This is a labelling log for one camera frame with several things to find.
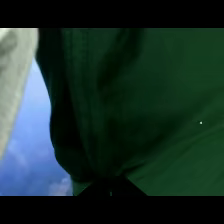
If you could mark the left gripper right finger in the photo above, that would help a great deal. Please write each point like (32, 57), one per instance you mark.
(126, 188)

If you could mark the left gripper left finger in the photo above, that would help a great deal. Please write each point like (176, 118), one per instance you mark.
(98, 189)

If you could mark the dark green shirt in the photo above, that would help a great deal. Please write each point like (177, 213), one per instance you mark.
(140, 100)

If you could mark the light grey garment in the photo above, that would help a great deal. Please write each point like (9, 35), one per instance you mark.
(13, 76)

